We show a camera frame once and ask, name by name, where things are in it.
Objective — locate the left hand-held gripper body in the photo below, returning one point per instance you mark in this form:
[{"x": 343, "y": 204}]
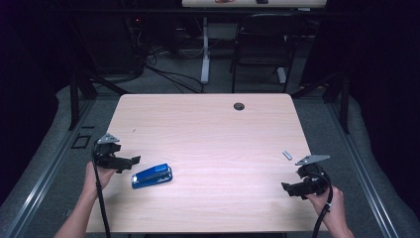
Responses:
[{"x": 105, "y": 150}]

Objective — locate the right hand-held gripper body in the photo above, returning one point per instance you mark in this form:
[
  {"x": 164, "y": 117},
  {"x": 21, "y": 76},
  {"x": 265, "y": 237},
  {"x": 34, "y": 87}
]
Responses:
[{"x": 313, "y": 178}]

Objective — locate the blue stapler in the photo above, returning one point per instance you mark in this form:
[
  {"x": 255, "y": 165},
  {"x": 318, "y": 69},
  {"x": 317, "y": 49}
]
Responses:
[{"x": 152, "y": 177}]

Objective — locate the grey staple strip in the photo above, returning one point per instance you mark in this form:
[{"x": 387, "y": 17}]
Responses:
[{"x": 287, "y": 155}]

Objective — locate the person's left hand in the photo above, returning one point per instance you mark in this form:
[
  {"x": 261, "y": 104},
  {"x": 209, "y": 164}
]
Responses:
[{"x": 94, "y": 180}]

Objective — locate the person's right hand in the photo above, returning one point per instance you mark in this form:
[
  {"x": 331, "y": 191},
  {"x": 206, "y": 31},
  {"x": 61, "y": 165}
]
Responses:
[{"x": 335, "y": 211}]

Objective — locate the short black tape strip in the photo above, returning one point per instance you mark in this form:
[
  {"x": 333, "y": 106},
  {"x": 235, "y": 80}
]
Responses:
[{"x": 87, "y": 127}]

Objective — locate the black metal stand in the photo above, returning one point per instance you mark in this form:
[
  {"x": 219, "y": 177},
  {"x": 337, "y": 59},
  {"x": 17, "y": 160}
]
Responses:
[
  {"x": 74, "y": 105},
  {"x": 345, "y": 109}
]

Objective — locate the grey tape piece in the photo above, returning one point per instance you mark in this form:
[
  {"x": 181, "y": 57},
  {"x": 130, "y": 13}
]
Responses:
[{"x": 67, "y": 213}]

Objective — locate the black round table grommet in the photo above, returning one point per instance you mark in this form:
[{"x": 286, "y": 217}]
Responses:
[{"x": 239, "y": 106}]

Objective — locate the black computer tower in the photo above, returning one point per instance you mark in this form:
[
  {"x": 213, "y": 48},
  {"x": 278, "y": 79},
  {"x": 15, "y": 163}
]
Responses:
[{"x": 109, "y": 46}]

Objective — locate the white desk leg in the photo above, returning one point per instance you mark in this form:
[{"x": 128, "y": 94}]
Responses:
[
  {"x": 205, "y": 66},
  {"x": 281, "y": 76}
]

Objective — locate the black folding chair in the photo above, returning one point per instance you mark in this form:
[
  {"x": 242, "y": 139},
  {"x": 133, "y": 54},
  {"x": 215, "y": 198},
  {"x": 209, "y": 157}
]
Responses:
[{"x": 267, "y": 33}]

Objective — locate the light wooden desk top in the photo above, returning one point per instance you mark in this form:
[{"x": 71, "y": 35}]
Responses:
[{"x": 280, "y": 3}]

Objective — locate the aluminium floor rail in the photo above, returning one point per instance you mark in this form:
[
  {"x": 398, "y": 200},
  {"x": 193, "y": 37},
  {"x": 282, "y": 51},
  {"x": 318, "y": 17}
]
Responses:
[
  {"x": 366, "y": 185},
  {"x": 43, "y": 178}
]

